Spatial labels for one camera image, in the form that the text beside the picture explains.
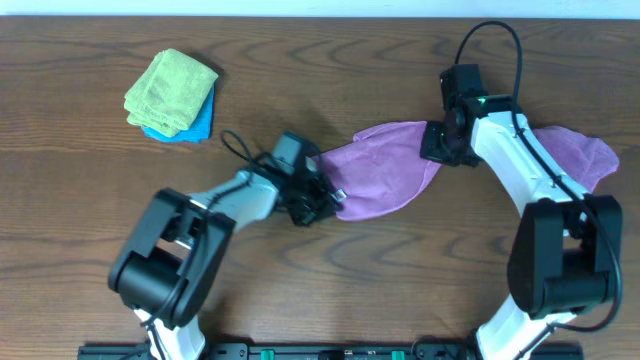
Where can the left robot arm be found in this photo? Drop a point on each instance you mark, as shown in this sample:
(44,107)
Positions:
(170,260)

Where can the folded green cloth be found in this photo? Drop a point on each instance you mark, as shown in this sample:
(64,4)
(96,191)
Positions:
(170,93)

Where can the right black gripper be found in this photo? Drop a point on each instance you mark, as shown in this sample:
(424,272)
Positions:
(430,152)

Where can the crumpled purple cloth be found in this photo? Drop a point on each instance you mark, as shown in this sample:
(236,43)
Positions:
(587,160)

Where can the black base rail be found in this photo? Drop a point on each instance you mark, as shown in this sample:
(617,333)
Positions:
(240,351)

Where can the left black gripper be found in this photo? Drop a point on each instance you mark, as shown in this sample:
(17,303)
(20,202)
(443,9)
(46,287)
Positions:
(325,203)

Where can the folded blue cloth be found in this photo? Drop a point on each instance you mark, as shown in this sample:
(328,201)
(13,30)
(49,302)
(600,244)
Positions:
(200,129)

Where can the purple microfiber cloth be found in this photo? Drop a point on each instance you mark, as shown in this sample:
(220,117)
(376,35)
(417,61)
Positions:
(380,171)

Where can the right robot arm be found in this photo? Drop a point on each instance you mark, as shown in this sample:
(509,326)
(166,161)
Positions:
(565,257)

